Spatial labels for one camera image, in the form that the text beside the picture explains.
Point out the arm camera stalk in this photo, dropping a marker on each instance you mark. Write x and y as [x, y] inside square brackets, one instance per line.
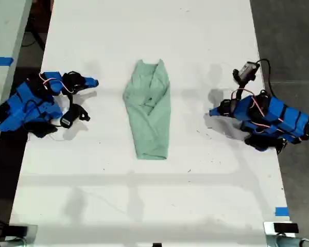
[238, 88]
[72, 103]

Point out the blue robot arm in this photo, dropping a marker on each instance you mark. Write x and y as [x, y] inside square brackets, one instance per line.
[285, 115]
[28, 103]

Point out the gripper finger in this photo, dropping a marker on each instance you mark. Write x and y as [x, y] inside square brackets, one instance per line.
[226, 104]
[221, 112]
[79, 88]
[89, 81]

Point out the pale green T-shirt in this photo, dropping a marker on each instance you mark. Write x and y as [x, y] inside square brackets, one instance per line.
[154, 115]

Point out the small black edge block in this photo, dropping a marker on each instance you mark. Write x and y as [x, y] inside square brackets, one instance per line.
[157, 245]

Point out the metal table clamp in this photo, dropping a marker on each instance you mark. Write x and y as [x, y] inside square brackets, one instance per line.
[18, 235]
[285, 231]

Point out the short blue tape strip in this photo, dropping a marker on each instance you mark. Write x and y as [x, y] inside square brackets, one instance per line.
[282, 211]

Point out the white side table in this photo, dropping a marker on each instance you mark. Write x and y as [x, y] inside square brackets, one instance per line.
[5, 31]

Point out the long blue tape strip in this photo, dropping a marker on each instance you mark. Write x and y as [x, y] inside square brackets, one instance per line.
[1, 61]

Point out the arm camera box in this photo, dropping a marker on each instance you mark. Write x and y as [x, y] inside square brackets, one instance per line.
[249, 69]
[67, 121]

